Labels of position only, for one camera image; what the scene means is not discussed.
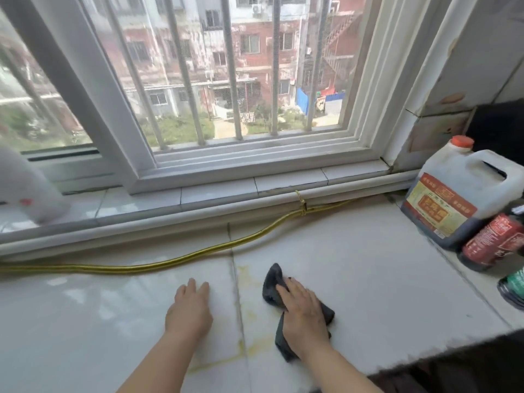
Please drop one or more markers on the black splash board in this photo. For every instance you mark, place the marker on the black splash board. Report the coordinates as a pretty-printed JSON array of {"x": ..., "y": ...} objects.
[{"x": 499, "y": 130}]

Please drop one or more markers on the clear bottle green cap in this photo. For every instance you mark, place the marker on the clear bottle green cap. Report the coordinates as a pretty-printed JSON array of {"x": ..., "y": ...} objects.
[{"x": 513, "y": 288}]

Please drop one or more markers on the white window frame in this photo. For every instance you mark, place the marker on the white window frame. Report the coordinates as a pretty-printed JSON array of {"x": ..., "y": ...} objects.
[{"x": 102, "y": 110}]

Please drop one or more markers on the paper towel roll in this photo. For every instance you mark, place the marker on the paper towel roll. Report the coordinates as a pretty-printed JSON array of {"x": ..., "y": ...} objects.
[{"x": 24, "y": 192}]

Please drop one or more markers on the grey window security bars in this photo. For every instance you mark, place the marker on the grey window security bars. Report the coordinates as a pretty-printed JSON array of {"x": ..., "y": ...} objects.
[{"x": 231, "y": 77}]

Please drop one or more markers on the red brick apartment building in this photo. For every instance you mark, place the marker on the red brick apartment building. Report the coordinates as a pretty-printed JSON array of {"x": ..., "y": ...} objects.
[{"x": 266, "y": 32}]

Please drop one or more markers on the person's left hand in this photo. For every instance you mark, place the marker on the person's left hand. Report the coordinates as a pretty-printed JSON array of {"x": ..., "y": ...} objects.
[{"x": 188, "y": 315}]

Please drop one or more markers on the person's right hand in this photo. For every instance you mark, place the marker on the person's right hand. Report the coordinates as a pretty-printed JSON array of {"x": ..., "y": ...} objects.
[{"x": 305, "y": 323}]

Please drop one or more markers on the dark soy sauce bottle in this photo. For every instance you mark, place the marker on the dark soy sauce bottle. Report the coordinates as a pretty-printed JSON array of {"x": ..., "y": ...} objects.
[{"x": 491, "y": 241}]

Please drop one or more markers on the long white horizontal pipe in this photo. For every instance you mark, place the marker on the long white horizontal pipe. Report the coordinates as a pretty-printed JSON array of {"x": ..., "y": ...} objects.
[{"x": 204, "y": 214}]

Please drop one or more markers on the person's left forearm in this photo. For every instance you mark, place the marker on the person's left forearm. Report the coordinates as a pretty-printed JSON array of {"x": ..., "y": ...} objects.
[{"x": 163, "y": 364}]

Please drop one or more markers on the plastic jug orange cap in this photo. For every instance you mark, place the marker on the plastic jug orange cap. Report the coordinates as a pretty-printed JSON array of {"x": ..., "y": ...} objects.
[{"x": 462, "y": 188}]

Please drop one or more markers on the dark grey cloth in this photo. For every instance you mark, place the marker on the dark grey cloth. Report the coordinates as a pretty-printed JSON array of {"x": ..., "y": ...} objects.
[{"x": 272, "y": 278}]

